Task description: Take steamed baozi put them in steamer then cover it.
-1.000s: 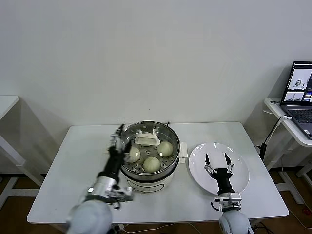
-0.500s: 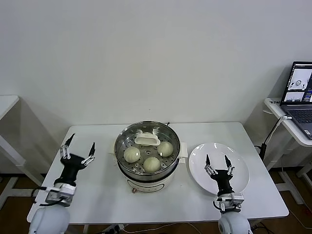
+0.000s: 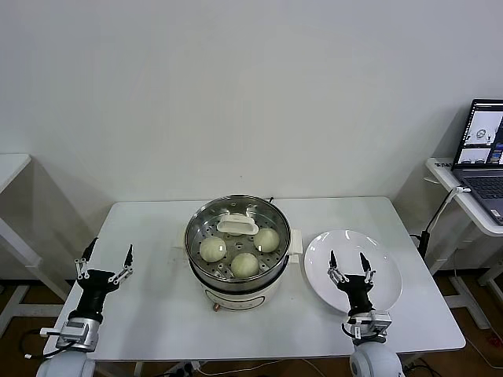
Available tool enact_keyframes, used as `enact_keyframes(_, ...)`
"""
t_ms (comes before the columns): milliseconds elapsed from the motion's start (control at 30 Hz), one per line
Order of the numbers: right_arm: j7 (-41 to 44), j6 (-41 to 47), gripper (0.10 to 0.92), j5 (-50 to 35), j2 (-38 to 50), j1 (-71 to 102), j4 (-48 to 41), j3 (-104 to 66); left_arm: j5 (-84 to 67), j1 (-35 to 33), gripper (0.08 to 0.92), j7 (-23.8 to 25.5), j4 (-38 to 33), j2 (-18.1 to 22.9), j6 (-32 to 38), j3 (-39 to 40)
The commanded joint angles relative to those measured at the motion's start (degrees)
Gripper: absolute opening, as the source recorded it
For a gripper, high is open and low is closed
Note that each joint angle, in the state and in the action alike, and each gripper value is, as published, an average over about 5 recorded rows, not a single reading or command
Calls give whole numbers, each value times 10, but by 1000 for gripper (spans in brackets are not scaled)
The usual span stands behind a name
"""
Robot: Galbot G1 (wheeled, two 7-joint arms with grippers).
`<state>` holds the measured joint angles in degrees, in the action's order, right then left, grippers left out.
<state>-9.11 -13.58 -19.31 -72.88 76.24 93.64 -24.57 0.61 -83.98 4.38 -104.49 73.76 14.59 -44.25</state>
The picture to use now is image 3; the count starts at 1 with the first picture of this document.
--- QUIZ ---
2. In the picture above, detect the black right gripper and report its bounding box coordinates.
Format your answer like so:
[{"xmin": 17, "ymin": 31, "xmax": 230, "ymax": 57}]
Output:
[{"xmin": 328, "ymin": 251, "xmax": 377, "ymax": 316}]

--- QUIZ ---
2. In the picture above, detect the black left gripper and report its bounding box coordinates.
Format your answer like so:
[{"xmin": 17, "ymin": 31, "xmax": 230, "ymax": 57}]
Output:
[{"xmin": 69, "ymin": 236, "xmax": 134, "ymax": 321}]

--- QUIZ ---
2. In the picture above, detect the white steamed baozi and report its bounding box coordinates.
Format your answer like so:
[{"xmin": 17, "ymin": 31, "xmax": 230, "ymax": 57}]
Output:
[
  {"xmin": 230, "ymin": 253, "xmax": 260, "ymax": 279},
  {"xmin": 200, "ymin": 236, "xmax": 228, "ymax": 263},
  {"xmin": 253, "ymin": 228, "xmax": 281, "ymax": 253}
]

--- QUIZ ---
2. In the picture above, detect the round glass pot lid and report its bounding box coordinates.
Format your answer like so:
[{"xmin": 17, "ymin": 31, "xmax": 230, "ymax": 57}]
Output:
[{"xmin": 184, "ymin": 194, "xmax": 293, "ymax": 281}]

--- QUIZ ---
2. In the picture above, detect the perforated steel steamer basket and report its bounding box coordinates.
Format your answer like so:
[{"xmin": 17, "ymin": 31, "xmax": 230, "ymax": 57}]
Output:
[{"xmin": 184, "ymin": 194, "xmax": 293, "ymax": 291}]

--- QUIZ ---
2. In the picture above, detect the round white plate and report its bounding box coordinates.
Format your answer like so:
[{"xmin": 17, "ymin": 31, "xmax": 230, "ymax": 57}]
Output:
[{"xmin": 304, "ymin": 229, "xmax": 405, "ymax": 315}]

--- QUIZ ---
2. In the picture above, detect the white laptop side table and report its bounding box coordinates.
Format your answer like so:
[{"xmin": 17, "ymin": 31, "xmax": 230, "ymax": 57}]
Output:
[{"xmin": 426, "ymin": 156, "xmax": 503, "ymax": 331}]

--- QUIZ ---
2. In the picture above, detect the empty white side table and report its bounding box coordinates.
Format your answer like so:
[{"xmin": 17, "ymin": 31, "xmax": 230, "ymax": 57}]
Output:
[{"xmin": 0, "ymin": 152, "xmax": 75, "ymax": 327}]

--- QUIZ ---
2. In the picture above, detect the white power strip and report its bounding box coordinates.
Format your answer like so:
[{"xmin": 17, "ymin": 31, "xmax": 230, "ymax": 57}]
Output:
[{"xmin": 164, "ymin": 361, "xmax": 204, "ymax": 377}]

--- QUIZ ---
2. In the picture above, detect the grey open laptop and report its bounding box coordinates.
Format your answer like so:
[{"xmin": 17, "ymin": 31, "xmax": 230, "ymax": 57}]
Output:
[{"xmin": 451, "ymin": 98, "xmax": 503, "ymax": 225}]

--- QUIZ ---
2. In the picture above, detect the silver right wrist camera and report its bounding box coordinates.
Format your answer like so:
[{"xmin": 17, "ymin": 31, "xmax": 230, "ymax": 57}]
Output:
[{"xmin": 369, "ymin": 309, "xmax": 393, "ymax": 331}]

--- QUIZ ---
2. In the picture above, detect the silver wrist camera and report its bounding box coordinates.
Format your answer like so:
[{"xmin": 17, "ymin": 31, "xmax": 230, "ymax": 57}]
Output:
[
  {"xmin": 369, "ymin": 309, "xmax": 393, "ymax": 331},
  {"xmin": 58, "ymin": 318, "xmax": 90, "ymax": 342}
]

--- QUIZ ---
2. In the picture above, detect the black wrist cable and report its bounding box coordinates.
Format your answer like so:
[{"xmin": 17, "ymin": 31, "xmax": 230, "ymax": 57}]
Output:
[
  {"xmin": 20, "ymin": 328, "xmax": 64, "ymax": 361},
  {"xmin": 340, "ymin": 320, "xmax": 362, "ymax": 342}
]

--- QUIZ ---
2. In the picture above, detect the black power cable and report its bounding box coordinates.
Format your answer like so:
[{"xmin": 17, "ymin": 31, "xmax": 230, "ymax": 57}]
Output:
[{"xmin": 410, "ymin": 194, "xmax": 453, "ymax": 260}]

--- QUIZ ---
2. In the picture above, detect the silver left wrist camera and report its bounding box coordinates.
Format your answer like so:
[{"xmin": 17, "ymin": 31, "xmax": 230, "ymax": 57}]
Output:
[{"xmin": 58, "ymin": 318, "xmax": 90, "ymax": 342}]

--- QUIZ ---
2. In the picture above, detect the white laptop cable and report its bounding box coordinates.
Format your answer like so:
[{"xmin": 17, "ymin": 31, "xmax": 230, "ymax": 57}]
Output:
[{"xmin": 428, "ymin": 185, "xmax": 472, "ymax": 231}]

